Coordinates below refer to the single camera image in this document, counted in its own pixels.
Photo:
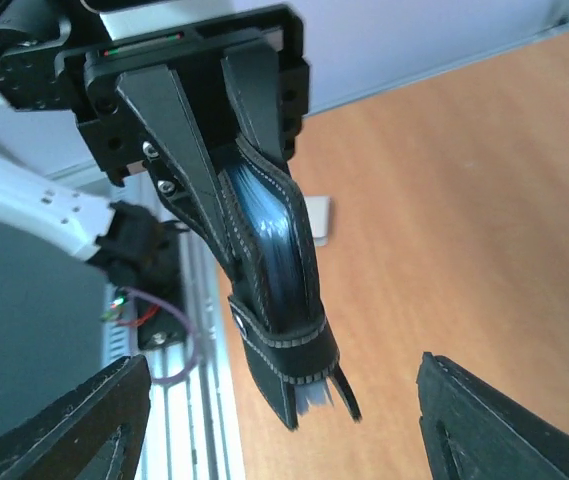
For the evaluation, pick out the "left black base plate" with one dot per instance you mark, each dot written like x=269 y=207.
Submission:
x=162 y=328

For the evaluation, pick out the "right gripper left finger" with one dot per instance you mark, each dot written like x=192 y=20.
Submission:
x=95 y=431

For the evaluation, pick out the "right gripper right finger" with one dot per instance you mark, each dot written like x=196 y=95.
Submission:
x=470 y=430

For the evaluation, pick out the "left circuit board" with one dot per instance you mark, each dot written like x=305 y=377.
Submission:
x=114 y=311

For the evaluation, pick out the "grey card holder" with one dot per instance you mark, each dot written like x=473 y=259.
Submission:
x=319 y=213

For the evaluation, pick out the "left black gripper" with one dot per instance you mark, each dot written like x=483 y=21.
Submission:
x=146 y=86

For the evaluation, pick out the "black leather card holder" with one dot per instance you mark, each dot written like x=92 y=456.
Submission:
x=291 y=351

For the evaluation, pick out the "aluminium frame rails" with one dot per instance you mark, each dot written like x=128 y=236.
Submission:
x=193 y=430

